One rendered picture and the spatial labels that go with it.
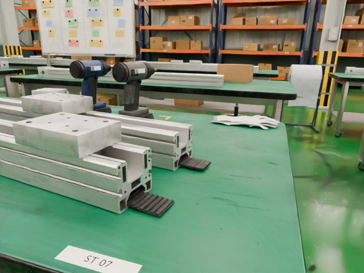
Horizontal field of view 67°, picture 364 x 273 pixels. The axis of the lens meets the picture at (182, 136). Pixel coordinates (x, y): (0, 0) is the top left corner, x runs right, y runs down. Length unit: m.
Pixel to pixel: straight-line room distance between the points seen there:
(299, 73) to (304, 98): 0.36
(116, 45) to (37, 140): 3.40
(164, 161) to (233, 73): 2.03
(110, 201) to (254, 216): 0.24
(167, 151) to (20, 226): 0.30
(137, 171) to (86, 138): 0.11
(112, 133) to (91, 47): 3.61
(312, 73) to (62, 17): 3.46
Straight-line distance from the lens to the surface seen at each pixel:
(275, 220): 0.48
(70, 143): 0.48
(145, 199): 0.49
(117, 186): 0.45
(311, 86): 4.14
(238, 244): 0.42
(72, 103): 0.79
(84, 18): 4.17
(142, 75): 0.92
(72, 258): 0.41
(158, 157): 0.62
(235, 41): 11.10
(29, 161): 0.59
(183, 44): 10.57
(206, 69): 4.01
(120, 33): 3.86
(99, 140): 0.50
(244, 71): 2.56
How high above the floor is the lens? 1.03
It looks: 17 degrees down
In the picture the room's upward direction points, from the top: 1 degrees clockwise
